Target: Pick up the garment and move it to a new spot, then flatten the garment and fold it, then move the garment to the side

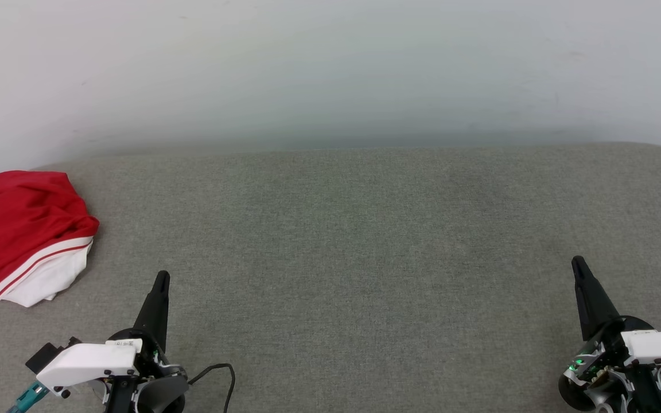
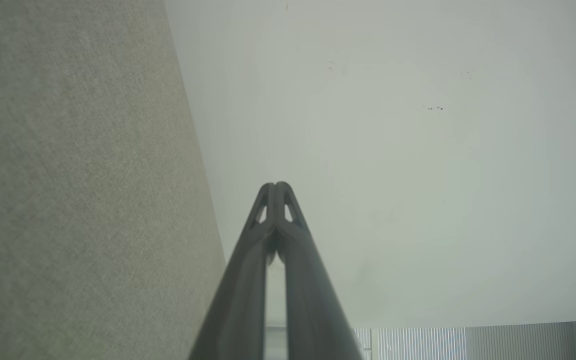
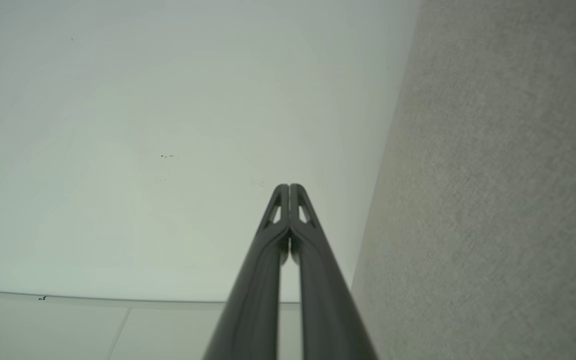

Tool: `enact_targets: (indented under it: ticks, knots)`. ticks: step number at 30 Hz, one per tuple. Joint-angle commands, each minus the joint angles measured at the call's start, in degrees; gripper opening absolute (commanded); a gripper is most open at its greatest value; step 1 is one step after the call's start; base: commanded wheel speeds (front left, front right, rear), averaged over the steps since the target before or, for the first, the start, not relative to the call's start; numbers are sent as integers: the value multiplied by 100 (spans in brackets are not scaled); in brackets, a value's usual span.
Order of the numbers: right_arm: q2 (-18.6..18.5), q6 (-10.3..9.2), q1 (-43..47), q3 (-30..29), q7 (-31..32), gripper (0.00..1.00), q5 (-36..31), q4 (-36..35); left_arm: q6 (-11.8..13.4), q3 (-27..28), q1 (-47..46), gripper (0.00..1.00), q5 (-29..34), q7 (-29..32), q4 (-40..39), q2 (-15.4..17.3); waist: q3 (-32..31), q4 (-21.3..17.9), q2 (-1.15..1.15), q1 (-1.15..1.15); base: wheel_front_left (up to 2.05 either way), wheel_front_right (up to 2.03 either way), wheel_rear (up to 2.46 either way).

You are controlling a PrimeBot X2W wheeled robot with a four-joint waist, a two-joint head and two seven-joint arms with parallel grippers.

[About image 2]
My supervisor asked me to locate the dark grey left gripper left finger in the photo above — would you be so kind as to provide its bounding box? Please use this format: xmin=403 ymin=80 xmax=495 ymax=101
xmin=189 ymin=182 xmax=277 ymax=360

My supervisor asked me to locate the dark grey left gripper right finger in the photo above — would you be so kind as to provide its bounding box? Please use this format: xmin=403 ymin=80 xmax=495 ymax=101
xmin=275 ymin=181 xmax=365 ymax=360

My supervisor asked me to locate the white ribbed panel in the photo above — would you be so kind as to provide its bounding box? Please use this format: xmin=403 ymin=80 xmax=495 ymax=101
xmin=353 ymin=320 xmax=576 ymax=360

